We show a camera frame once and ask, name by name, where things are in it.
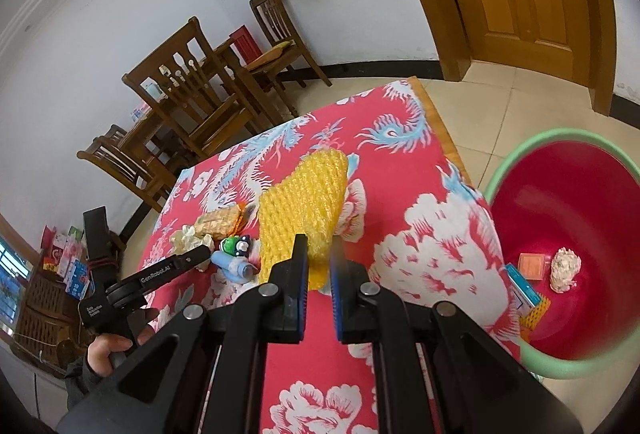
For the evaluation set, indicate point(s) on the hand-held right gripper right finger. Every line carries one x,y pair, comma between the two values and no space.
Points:
337,294

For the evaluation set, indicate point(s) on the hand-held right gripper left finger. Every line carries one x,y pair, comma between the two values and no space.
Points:
301,284

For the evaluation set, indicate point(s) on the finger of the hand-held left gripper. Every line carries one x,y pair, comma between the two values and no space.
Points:
170,266

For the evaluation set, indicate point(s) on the white tissue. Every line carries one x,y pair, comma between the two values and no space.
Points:
187,239

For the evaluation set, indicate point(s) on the large yellow foam net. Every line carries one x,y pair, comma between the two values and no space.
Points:
300,199

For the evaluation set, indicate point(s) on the teal white medicine box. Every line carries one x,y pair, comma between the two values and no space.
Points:
522,294

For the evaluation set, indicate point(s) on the small orange box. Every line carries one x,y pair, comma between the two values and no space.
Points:
531,266

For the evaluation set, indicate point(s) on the small yellow foam net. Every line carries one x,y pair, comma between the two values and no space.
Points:
535,314

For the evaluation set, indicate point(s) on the cream paper ball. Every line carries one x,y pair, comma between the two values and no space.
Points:
565,269

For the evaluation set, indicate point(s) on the red bin with green rim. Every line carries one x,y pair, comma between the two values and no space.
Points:
575,194

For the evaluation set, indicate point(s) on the person's left forearm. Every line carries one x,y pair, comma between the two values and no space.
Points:
80,384

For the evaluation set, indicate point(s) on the person's left hand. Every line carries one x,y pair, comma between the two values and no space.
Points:
102,354

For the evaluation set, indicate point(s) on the wicker cabinet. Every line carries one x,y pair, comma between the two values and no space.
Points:
45,314

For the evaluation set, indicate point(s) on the pile of printed cartons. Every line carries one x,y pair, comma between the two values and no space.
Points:
67,259

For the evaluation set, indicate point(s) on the blue green cartoon bottle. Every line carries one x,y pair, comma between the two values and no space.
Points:
235,264

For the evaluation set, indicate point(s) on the orange snack packet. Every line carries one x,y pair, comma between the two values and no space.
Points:
217,221

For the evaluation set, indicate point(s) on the window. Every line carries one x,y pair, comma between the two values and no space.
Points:
10,284

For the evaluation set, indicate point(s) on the red floral printed tablecloth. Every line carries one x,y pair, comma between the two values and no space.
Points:
425,239

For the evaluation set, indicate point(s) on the tall-backed wooden chair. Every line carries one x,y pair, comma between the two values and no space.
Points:
165,74

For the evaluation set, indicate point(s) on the wooden dining table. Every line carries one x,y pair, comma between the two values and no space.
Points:
252,86

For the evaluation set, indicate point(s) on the yellow seat cushion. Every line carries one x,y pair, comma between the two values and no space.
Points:
267,54

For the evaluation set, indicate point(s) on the wooden chair with cushion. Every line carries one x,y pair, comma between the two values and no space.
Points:
272,14

